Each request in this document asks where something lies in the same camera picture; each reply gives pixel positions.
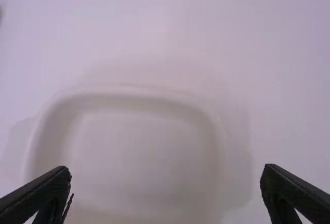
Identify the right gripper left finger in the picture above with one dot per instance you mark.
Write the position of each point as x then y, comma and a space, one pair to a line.
38, 195

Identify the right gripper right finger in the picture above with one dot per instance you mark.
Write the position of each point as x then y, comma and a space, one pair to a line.
291, 195

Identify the white dish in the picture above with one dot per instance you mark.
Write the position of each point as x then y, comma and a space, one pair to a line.
144, 144

